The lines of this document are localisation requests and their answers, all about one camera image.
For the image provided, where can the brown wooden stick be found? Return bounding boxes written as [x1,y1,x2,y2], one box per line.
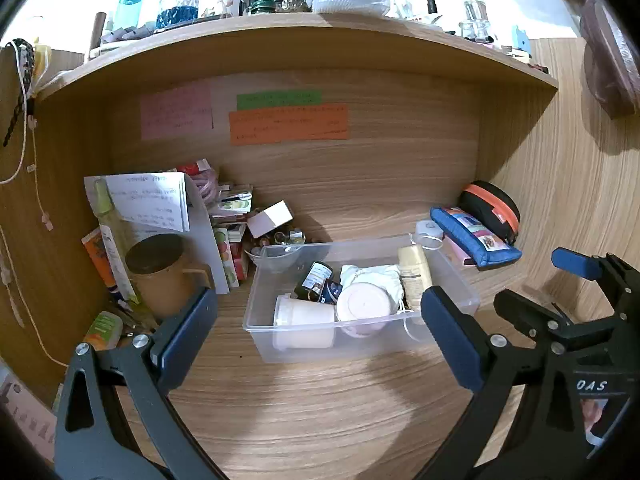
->
[90,12,107,61]

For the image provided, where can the pink flat case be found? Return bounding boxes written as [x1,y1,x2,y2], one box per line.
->
[442,235,481,267]

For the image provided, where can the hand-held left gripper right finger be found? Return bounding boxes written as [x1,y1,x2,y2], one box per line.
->
[419,286,572,480]

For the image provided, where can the small dark blue tin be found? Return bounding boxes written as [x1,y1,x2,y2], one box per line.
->
[317,281,344,306]

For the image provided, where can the blue patterned glass jar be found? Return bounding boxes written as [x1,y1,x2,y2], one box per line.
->
[156,0,201,32]

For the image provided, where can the white hanging cord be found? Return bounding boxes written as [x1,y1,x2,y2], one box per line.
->
[0,45,71,368]

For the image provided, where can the wooden desktop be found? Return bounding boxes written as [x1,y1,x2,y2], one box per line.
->
[50,195,556,480]

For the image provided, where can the brown padded object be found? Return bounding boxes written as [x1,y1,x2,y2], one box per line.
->
[580,0,640,118]

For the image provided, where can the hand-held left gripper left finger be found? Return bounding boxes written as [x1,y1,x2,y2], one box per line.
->
[52,286,219,480]

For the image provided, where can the dark green glass bottle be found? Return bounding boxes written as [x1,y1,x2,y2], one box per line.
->
[294,261,335,302]

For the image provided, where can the tall light green tube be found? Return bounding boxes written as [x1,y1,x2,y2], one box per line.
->
[92,178,143,306]

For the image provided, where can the cream plastic bottle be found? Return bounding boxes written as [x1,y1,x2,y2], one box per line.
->
[397,244,435,311]

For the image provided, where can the green sticky note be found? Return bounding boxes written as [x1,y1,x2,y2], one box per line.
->
[236,90,323,111]

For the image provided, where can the white cylindrical jar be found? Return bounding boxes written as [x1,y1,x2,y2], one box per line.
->
[272,294,337,352]

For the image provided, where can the orange sticky note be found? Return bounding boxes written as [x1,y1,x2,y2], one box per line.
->
[228,104,350,147]

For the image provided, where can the black case with orange zipper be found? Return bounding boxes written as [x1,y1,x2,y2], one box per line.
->
[459,180,522,247]

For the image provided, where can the pink sticky note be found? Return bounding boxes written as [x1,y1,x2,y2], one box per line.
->
[140,82,215,142]

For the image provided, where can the clear plastic storage bin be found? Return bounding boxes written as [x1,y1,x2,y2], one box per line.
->
[243,232,481,365]

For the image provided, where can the small white box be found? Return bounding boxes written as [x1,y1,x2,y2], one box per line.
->
[246,200,294,239]

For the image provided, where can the blue pencil case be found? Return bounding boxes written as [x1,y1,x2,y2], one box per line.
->
[430,206,523,270]

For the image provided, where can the pile of small packets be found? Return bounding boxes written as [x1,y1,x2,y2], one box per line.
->
[210,185,256,228]

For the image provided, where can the wooden desk shelf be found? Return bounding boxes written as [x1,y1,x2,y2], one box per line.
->
[35,25,560,103]

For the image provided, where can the white printed paper sheets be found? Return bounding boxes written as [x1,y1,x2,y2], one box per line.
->
[84,172,191,233]

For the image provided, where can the green and orange tube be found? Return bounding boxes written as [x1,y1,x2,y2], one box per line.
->
[82,310,124,351]

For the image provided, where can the brown wooden mug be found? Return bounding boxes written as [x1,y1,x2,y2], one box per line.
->
[125,232,216,320]

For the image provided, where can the small metal trinkets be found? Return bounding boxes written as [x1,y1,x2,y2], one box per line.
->
[270,230,307,247]

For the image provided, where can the braided black cord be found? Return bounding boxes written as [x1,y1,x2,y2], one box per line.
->
[2,37,36,148]

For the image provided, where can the white drawstring pouch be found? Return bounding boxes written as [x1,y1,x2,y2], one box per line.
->
[340,264,427,343]

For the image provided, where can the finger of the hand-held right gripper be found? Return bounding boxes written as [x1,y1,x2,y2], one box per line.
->
[551,247,640,316]
[494,289,577,347]

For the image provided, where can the clear glass bottle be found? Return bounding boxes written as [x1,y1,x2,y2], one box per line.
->
[460,0,493,41]

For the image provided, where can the pink round jar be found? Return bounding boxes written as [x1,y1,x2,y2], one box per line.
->
[336,282,393,338]

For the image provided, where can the pink and red packet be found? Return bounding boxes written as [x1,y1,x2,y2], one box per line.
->
[175,159,221,206]

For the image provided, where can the teal glass bottle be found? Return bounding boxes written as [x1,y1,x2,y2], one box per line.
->
[114,0,145,31]

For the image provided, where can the fruit print box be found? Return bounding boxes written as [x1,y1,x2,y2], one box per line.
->
[214,227,251,291]

